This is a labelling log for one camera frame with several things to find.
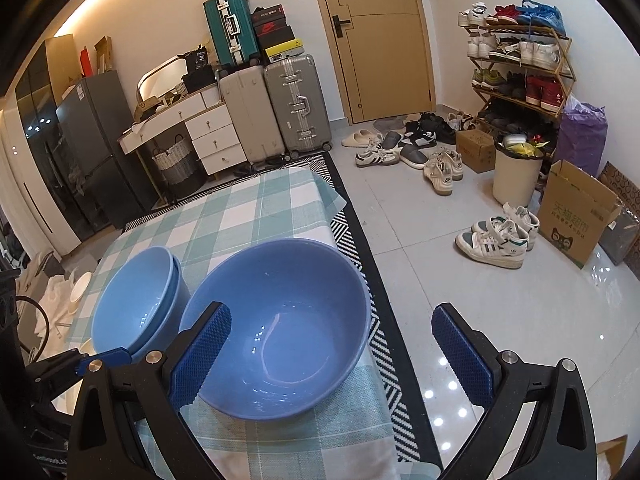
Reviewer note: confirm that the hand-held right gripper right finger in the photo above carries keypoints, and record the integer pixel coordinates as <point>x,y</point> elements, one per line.
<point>462,355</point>

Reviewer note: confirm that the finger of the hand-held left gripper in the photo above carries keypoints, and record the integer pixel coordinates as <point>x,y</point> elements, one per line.
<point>107,357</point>

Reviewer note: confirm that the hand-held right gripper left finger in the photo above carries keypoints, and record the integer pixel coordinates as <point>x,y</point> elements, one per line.
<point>200,360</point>

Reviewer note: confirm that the blue bowl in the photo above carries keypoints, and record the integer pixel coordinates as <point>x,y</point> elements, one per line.
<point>179,300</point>
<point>280,320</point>
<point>132,300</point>

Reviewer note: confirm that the small white bowl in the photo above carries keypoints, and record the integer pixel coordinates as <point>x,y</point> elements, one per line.
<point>82,286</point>

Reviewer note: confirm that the white plastic bag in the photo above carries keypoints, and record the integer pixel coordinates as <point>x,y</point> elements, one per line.
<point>50,300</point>

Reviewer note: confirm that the white teal high-top sneaker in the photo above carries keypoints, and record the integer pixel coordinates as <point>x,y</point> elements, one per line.
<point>492,247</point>
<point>522,220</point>

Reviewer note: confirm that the green checked tablecloth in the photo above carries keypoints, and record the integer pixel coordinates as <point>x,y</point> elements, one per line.
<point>225,215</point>

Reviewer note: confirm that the cat print cardboard box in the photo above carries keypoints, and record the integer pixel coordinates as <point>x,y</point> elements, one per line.
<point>570,225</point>

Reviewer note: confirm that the open cardboard box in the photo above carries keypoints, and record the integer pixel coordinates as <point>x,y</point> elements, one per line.
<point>611,457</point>

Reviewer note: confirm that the white trash bin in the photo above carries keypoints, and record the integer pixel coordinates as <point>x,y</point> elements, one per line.
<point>515,180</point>

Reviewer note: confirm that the woven laundry basket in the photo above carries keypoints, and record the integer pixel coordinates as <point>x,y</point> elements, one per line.
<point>175,170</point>

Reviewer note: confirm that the grey fabric bag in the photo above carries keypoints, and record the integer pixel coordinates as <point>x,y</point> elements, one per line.
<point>620,240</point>

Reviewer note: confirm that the grey refrigerator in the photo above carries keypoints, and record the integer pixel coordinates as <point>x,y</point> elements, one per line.
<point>100,160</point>

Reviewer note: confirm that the brown taped cardboard box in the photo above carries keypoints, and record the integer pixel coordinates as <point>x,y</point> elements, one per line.
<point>475,152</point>

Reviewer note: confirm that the pile of shoes and slippers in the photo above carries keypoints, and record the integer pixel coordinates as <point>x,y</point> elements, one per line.
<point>415,152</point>

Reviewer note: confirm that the white dresser with drawers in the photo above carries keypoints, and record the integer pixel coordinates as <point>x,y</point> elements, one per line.
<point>215,135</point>

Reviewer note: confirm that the grey floor cloth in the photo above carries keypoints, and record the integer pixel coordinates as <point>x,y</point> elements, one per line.
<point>390,123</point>

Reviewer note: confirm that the black glass cabinet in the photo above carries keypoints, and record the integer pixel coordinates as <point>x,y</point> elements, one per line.
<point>35,125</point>

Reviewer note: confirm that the beige suitcase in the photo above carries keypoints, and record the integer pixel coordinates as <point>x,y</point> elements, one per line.
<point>250,115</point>

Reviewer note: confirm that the purple plastic bag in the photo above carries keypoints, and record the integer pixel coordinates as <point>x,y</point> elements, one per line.
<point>582,132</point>

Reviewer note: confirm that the small brown cardboard box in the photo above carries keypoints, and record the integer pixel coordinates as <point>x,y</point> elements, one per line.
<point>150,107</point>

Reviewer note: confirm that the silver suitcase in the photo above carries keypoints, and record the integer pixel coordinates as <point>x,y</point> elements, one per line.
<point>297,105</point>

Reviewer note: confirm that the black bag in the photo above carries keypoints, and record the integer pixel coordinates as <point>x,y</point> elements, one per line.
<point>200,81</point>

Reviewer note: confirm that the oval mirror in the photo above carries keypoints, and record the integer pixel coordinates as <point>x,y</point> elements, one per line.
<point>160,77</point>

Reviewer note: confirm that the wooden shoe rack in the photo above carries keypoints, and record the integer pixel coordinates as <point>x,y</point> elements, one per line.
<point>562,77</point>

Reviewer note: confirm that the black printed box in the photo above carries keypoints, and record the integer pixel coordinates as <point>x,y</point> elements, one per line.
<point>198,60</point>

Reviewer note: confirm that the tall cardboard box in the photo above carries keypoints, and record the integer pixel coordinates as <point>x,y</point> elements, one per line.
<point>62,60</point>

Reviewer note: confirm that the tan wooden door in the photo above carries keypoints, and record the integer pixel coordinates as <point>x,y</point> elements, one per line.
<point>380,60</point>

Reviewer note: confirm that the shoe rack with shoes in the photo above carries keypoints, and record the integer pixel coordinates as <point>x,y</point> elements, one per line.
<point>535,52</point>

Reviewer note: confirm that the yellow black shoebox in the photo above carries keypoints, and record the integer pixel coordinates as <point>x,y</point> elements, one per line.
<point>285,51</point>

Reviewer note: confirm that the teal suitcase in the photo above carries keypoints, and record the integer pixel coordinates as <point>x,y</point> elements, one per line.
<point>230,30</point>

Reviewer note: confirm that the plain black shoebox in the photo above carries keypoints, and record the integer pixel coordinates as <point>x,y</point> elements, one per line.
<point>279,36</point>

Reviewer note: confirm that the black shoebox with red logo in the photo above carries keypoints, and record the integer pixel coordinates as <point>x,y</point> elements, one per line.
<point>270,27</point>

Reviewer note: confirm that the black shoebox with red stripe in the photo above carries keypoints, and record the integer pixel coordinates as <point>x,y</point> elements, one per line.
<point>267,12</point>

